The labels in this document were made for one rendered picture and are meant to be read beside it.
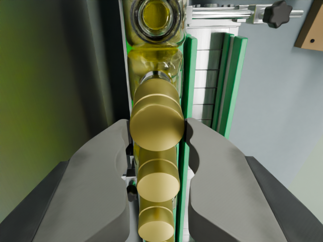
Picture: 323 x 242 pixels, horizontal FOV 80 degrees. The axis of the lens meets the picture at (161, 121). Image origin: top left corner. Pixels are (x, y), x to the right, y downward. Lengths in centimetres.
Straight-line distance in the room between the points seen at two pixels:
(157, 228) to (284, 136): 62
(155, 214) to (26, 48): 19
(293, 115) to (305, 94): 7
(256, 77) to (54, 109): 51
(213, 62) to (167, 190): 30
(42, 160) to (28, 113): 5
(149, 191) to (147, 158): 3
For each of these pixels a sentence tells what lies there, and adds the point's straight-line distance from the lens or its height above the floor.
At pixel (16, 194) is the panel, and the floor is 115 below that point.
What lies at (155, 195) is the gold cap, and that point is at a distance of 16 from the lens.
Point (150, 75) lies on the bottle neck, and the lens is 17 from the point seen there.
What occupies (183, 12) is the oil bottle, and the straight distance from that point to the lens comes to 18.
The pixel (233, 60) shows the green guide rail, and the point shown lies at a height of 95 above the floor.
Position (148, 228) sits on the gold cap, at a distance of 20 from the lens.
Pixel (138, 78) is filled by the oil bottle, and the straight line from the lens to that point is 18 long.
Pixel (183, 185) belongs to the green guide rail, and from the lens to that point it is 45.
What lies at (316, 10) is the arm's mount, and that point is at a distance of 61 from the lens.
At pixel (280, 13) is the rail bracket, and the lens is 30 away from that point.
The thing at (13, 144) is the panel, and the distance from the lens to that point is 21.
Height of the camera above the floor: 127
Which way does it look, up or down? 60 degrees down
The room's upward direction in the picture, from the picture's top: 176 degrees clockwise
